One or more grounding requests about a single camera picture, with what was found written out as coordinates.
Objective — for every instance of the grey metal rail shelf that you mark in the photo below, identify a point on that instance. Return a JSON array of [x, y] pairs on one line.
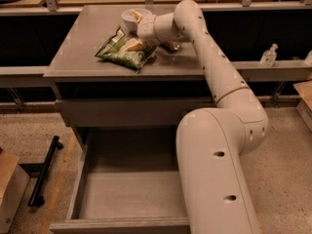
[[47, 76]]

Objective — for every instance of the red soda can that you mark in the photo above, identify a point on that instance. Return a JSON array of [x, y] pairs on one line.
[[171, 46]]

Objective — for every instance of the brown cardboard box left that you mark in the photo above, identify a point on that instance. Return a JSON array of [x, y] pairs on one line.
[[13, 181]]

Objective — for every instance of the open grey middle drawer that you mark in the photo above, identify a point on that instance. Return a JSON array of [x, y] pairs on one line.
[[127, 183]]

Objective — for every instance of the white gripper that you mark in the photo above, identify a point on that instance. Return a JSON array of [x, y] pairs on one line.
[[145, 29]]

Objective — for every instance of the clear plastic bottle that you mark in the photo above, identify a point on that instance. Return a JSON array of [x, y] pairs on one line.
[[269, 56]]

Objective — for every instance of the wooden box right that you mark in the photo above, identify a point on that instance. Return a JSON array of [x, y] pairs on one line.
[[304, 108]]

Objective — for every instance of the closed grey top drawer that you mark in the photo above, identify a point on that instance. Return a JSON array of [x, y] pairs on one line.
[[127, 112]]

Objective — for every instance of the green jalapeno chip bag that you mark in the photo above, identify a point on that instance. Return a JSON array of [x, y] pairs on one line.
[[111, 51]]

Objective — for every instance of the white ceramic bowl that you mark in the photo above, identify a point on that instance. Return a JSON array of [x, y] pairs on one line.
[[129, 19]]

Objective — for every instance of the grey drawer cabinet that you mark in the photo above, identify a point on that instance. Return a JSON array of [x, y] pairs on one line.
[[93, 27]]

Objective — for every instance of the black metal bar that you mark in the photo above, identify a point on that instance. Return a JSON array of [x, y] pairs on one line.
[[36, 199]]

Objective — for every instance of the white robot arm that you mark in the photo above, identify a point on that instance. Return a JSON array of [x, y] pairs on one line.
[[209, 141]]

